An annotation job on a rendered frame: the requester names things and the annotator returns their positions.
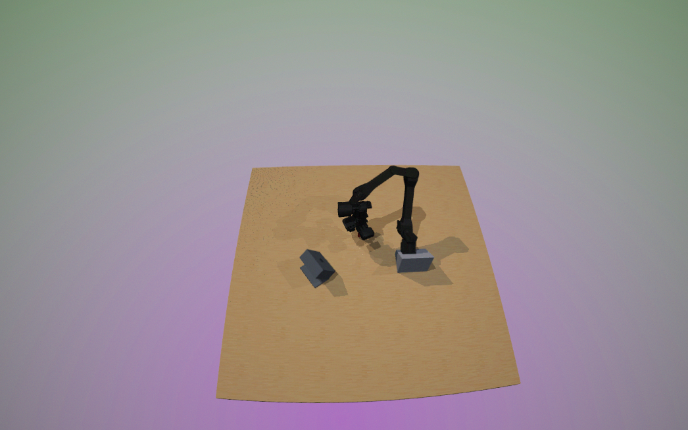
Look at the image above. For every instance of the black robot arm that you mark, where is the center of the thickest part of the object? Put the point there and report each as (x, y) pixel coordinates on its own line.
(404, 226)

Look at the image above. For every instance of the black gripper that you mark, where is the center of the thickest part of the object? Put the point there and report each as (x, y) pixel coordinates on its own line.
(363, 229)

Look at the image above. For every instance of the dark grey sloped panel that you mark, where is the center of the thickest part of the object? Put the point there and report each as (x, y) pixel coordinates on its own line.
(316, 268)

